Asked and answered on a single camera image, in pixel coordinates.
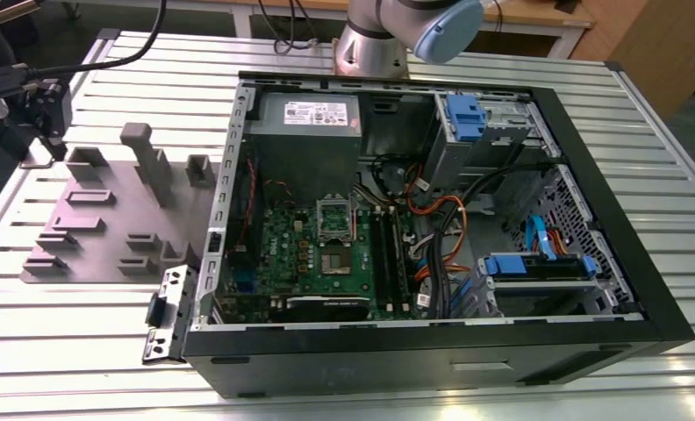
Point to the CPU socket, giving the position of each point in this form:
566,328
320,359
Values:
336,262

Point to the tan wrist collar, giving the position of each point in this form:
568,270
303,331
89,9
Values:
13,9

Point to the grey parts rack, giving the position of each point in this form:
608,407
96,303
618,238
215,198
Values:
119,219

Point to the grey power supply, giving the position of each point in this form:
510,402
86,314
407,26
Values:
300,162

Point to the green motherboard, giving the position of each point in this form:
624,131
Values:
283,245

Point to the black graphics card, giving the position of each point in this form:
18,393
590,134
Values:
324,307

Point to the black RAM slot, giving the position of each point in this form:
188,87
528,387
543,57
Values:
391,259
375,259
382,259

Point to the large grey disk bay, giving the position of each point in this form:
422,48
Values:
488,151

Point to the black open PC case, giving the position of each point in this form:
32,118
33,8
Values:
383,364

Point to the hard disk in blue carrier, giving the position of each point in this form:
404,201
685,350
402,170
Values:
508,265

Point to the small grey disk bay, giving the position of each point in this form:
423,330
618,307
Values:
546,289

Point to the brown wooden cabinet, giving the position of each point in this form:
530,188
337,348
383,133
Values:
658,44

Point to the blue plastic drive bracket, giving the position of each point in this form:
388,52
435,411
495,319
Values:
467,118

